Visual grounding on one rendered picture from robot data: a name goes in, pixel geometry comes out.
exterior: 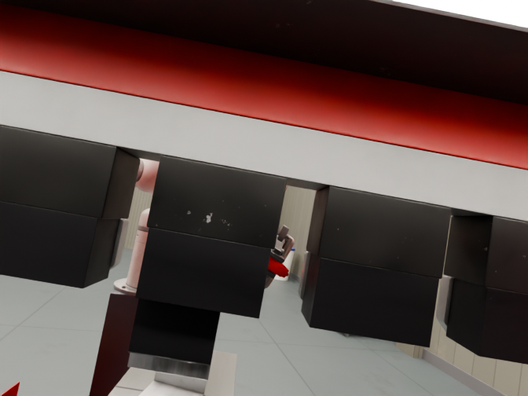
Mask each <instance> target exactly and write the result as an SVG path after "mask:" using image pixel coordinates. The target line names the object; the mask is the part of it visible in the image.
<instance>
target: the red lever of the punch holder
mask: <svg viewBox="0 0 528 396"><path fill-rule="evenodd" d="M268 270H270V271H271V272H273V273H275V274H276V275H277V276H279V277H283V278H285V277H286V276H288V275H289V274H288V271H289V270H288V268H286V266H285V265H284V264H282V263H280V262H278V261H277V260H276V259H274V258H272V257H270V259H269V267H268Z"/></svg>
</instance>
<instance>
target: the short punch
mask: <svg viewBox="0 0 528 396"><path fill-rule="evenodd" d="M220 315H221V312H217V311H212V310H203V309H198V308H193V307H188V306H180V305H175V304H170V303H165V302H157V301H152V300H147V299H139V300H138V304H137V311H136V315H135V319H134V326H133V331H132V335H131V339H130V346H129V350H128V352H129V353H130V356H129V361H128V365H127V367H131V368H136V369H144V370H149V371H154V372H163V373H168V374H174V375H179V376H188V377H192V378H197V379H202V380H208V378H209V373H210V369H211V362H212V358H213V353H214V349H215V341H216V336H217V332H218V324H219V320H220Z"/></svg>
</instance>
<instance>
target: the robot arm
mask: <svg viewBox="0 0 528 396"><path fill-rule="evenodd" d="M140 160H141V162H140V165H139V169H138V173H137V181H136V185H135V186H136V187H137V188H138V189H140V190H141V191H143V192H146V193H151V194H153V190H154V186H155V182H156V175H157V171H158V166H159V162H156V161H152V160H147V159H140ZM149 209H150V208H148V209H146V210H144V211H142V213H141V216H140V218H139V222H138V226H137V233H136V237H135V241H134V249H133V252H132V256H131V260H130V268H129V272H128V276H127V278H124V279H120V280H116V281H115V282H114V285H113V287H114V289H115V290H117V291H118V292H122V293H125V294H128V295H136V291H137V286H138V280H139V276H140V272H141V264H142V260H143V256H144V252H145V245H146V240H147V236H148V232H149V227H147V221H148V216H149ZM288 231H289V228H288V227H287V226H285V225H283V226H282V227H281V228H280V229H279V230H278V233H277V242H276V246H275V248H274V249H273V250H272V249H271V254H270V257H272V258H273V259H276V260H277V261H278V262H280V263H282V264H283V263H284V261H285V259H286V258H287V257H288V254H289V253H290V251H291V249H292V247H293V245H294V239H293V238H292V237H290V236H289V235H288V234H287V233H288ZM275 276H276V274H275V273H273V272H271V271H270V270H268V272H267V276H266V285H265V288H268V287H269V286H270V284H271V283H272V281H273V279H274V277H275Z"/></svg>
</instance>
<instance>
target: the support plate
mask: <svg viewBox="0 0 528 396"><path fill-rule="evenodd" d="M236 370H237V354H232V353H227V352H222V351H217V350H214V353H213V358H212V362H211V369H210V373H209V378H208V380H207V383H206V387H205V392H204V396H233V395H234V386H235V378H236ZM155 374H156V372H154V371H149V370H144V369H139V368H130V369H129V370H128V371H127V372H126V374H125V375H124V376H123V378H122V379H121V380H120V381H119V382H118V383H117V385H116V386H120V387H129V388H134V389H139V390H145V389H146V388H147V387H148V386H149V385H150V384H151V383H152V382H153V381H154V378H155ZM139 390H129V389H124V388H119V387H114V389H113V390H112V391H111V393H110V394H109V395H108V396H139V395H140V394H141V393H142V392H143V391H139Z"/></svg>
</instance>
